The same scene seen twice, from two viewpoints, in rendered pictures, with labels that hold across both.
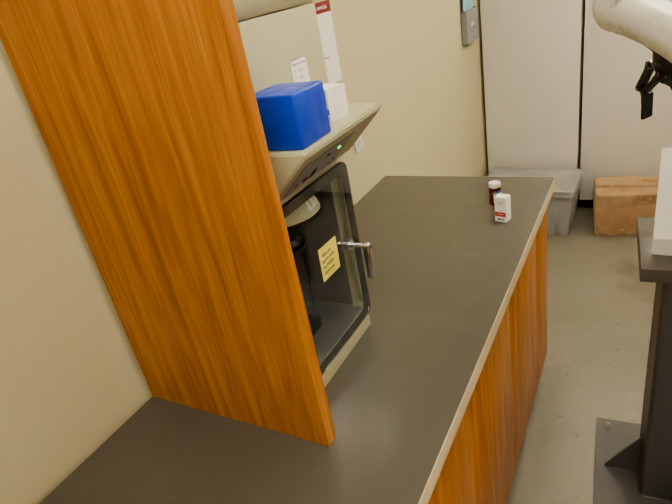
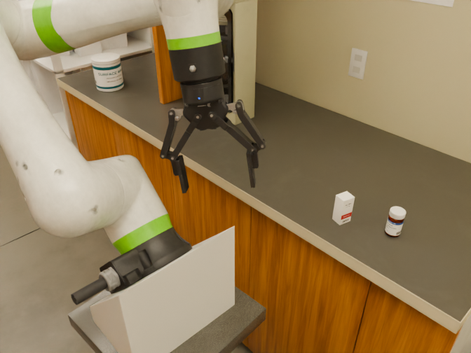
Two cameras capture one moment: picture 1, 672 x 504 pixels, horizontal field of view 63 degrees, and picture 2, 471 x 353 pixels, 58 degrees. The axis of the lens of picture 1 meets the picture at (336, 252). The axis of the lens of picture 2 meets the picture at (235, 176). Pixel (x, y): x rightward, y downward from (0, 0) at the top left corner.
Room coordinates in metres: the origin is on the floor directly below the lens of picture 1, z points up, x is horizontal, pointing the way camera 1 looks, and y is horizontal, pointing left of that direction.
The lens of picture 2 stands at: (1.55, -1.58, 1.74)
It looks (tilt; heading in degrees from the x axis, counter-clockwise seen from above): 34 degrees down; 104
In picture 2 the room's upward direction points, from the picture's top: straight up
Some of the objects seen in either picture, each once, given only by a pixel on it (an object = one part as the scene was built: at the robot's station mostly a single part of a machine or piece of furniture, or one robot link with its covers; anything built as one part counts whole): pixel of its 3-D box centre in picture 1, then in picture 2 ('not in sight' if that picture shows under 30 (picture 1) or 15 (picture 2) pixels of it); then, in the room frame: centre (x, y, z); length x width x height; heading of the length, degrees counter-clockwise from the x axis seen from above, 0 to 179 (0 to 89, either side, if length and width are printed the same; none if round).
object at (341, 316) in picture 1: (327, 271); (206, 56); (1.04, 0.03, 1.19); 0.30 x 0.01 x 0.40; 147
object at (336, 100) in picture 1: (328, 102); not in sight; (1.05, -0.04, 1.54); 0.05 x 0.05 x 0.06; 41
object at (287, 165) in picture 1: (324, 151); not in sight; (1.01, -0.02, 1.46); 0.32 x 0.12 x 0.10; 147
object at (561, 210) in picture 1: (530, 201); not in sight; (3.36, -1.37, 0.17); 0.60 x 0.42 x 0.33; 55
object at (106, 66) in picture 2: not in sight; (107, 71); (0.49, 0.20, 1.02); 0.13 x 0.13 x 0.15
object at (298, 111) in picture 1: (288, 115); not in sight; (0.93, 0.04, 1.56); 0.10 x 0.10 x 0.09; 57
